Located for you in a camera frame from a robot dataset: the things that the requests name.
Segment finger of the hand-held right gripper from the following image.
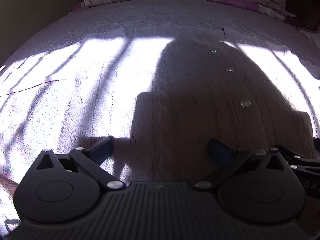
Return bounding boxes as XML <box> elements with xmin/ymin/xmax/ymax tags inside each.
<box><xmin>277</xmin><ymin>145</ymin><xmax>320</xmax><ymax>161</ymax></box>
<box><xmin>289</xmin><ymin>163</ymin><xmax>320</xmax><ymax>175</ymax></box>

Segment dark wooden cabinet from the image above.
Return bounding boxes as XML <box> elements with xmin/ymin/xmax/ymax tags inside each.
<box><xmin>285</xmin><ymin>0</ymin><xmax>320</xmax><ymax>30</ymax></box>

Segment white cloth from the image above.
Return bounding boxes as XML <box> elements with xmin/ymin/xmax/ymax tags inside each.
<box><xmin>299</xmin><ymin>28</ymin><xmax>320</xmax><ymax>49</ymax></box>

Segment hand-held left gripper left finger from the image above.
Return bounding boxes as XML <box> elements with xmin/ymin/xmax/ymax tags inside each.
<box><xmin>35</xmin><ymin>136</ymin><xmax>126</xmax><ymax>190</ymax></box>

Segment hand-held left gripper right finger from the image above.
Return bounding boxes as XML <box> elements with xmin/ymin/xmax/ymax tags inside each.
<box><xmin>194</xmin><ymin>139</ymin><xmax>292</xmax><ymax>190</ymax></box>

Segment floral bedsheet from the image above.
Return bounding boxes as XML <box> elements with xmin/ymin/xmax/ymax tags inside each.
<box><xmin>0</xmin><ymin>0</ymin><xmax>320</xmax><ymax>230</ymax></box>

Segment pink knitted cardigan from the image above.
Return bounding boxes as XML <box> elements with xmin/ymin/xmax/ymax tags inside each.
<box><xmin>0</xmin><ymin>26</ymin><xmax>320</xmax><ymax>188</ymax></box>

